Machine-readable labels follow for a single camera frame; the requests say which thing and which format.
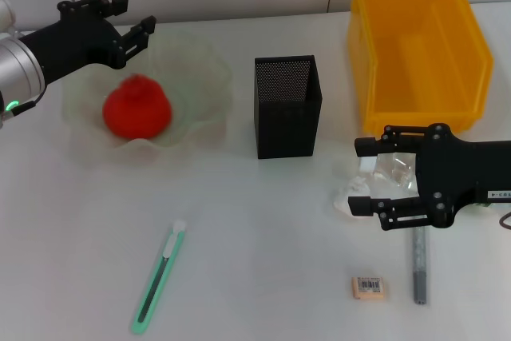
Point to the beige eraser with barcode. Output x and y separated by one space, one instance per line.
367 288

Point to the yellow plastic bin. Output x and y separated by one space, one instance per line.
419 57

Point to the white paper ball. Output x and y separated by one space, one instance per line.
355 187

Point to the black mesh pen holder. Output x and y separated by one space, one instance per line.
287 133

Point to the clear green-label water bottle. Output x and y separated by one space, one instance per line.
393 169

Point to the green utility knife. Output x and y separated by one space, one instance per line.
157 277

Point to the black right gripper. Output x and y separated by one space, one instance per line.
451 173

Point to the grey glitter pen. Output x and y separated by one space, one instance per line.
419 269

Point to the red-orange knitted toy orange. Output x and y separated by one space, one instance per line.
135 109

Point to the green glass fruit plate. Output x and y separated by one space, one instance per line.
199 77

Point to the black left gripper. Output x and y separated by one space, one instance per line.
76 45

